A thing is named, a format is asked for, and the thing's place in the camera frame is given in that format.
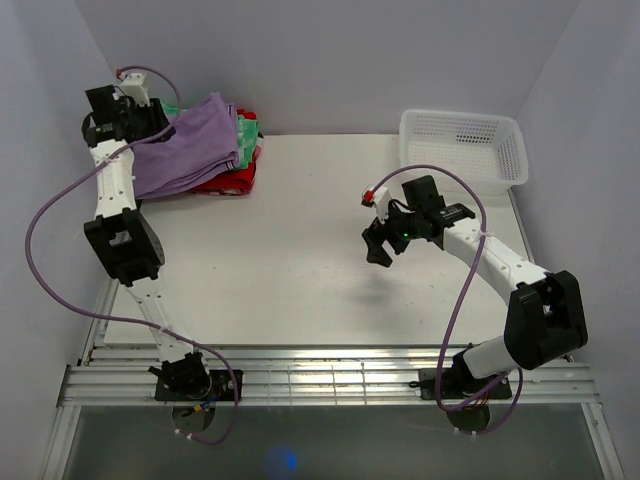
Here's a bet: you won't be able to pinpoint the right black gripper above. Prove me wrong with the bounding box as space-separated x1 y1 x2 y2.
362 198 422 268

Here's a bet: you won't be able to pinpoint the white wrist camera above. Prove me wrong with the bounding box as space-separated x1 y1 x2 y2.
361 187 392 224
117 71 151 107

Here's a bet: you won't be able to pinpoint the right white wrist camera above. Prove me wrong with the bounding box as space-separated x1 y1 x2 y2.
361 187 392 224

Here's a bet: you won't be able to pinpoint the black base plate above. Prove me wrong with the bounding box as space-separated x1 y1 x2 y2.
153 369 244 403
409 368 512 400

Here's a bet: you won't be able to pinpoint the purple trousers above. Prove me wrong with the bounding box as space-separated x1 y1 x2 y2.
133 93 240 199

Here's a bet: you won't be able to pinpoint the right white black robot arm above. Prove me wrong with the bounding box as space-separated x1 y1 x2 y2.
362 175 588 398

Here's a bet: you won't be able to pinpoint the white perforated plastic basket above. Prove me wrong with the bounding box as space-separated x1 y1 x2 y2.
399 109 529 195

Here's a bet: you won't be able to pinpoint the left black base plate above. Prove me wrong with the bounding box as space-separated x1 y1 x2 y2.
153 369 244 403

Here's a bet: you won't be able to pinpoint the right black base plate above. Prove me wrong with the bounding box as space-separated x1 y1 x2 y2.
409 368 512 400

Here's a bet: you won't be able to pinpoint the aluminium rail frame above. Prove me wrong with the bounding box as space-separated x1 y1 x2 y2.
40 189 626 480

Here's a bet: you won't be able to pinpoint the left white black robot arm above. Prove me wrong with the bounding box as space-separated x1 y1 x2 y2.
81 85 212 400

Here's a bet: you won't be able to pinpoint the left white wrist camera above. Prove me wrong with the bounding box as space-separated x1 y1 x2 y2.
117 71 151 107

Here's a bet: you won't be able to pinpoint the green white patterned folded garment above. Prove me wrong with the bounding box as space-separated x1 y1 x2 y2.
162 93 260 176

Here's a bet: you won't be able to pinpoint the red folded garment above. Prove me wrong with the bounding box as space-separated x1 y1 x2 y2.
190 109 264 196

